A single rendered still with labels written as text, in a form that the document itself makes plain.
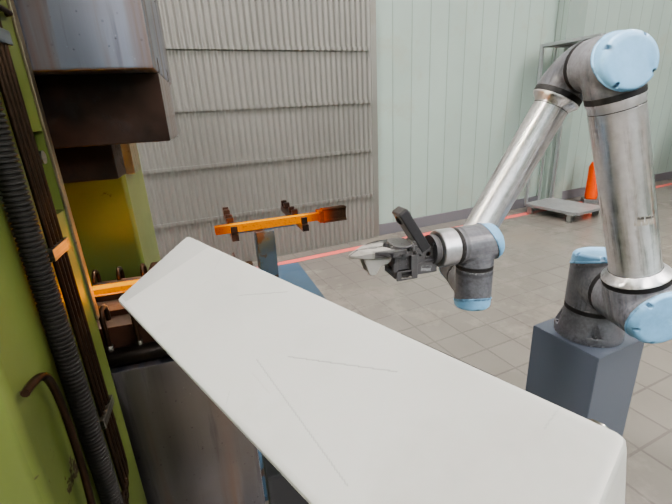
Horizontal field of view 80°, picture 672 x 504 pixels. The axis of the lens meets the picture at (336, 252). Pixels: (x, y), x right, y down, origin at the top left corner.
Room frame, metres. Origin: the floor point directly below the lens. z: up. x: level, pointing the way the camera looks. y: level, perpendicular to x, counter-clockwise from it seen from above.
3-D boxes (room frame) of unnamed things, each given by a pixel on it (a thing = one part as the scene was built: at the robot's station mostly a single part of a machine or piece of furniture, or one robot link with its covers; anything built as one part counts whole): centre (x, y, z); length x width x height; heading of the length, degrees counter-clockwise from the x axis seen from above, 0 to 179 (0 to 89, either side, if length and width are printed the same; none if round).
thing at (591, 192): (5.16, -3.37, 0.30); 0.27 x 0.26 x 0.60; 24
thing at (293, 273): (1.30, 0.24, 0.72); 0.40 x 0.30 x 0.02; 18
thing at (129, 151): (1.00, 0.48, 1.27); 0.09 x 0.02 x 0.17; 16
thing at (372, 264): (0.84, -0.08, 0.98); 0.09 x 0.03 x 0.06; 106
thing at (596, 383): (1.11, -0.78, 0.30); 0.22 x 0.22 x 0.60; 24
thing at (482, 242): (0.93, -0.34, 0.98); 0.12 x 0.09 x 0.10; 106
